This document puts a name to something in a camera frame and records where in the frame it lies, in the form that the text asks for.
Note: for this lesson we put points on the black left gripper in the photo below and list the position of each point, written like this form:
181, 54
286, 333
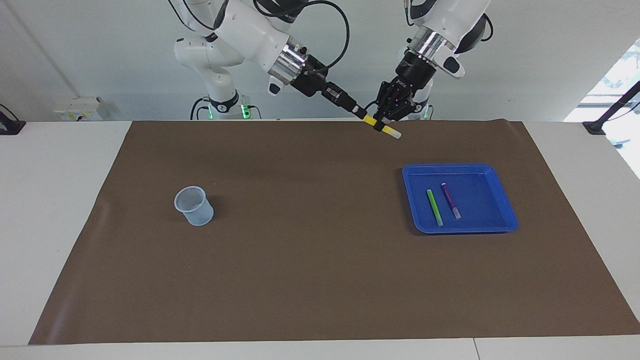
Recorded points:
412, 75

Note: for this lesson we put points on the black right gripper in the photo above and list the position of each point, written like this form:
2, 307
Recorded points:
310, 77

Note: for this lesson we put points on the yellow highlighter pen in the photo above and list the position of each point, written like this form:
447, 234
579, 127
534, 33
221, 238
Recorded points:
392, 132

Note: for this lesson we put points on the green highlighter pen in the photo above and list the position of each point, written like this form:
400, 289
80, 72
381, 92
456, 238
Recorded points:
434, 205

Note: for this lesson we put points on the purple highlighter pen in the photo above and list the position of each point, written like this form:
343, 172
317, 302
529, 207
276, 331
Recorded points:
450, 199

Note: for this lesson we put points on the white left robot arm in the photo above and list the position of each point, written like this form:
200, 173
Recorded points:
455, 15

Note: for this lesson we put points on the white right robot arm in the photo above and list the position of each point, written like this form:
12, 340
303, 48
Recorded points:
250, 30

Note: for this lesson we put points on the blue plastic tray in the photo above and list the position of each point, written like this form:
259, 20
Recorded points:
480, 210

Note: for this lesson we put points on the brown table mat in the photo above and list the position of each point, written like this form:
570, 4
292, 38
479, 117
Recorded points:
310, 275

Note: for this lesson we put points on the translucent blue mesh pen cup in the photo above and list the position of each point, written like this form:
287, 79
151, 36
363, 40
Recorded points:
195, 212

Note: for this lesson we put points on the black stand with pole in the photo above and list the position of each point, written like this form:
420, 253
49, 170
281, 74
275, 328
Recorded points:
595, 127

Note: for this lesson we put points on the small black table clamp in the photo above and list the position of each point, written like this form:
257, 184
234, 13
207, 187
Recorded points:
10, 127

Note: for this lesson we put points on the white wall socket box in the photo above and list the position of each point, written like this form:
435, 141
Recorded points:
80, 107

